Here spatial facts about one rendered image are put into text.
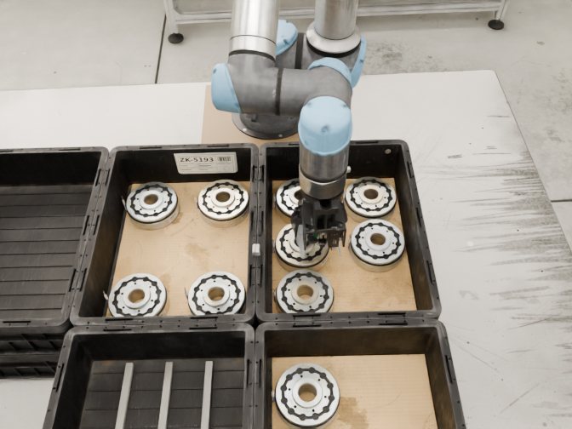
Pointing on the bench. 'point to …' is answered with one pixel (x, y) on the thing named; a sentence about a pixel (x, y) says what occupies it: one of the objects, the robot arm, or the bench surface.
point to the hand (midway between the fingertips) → (317, 243)
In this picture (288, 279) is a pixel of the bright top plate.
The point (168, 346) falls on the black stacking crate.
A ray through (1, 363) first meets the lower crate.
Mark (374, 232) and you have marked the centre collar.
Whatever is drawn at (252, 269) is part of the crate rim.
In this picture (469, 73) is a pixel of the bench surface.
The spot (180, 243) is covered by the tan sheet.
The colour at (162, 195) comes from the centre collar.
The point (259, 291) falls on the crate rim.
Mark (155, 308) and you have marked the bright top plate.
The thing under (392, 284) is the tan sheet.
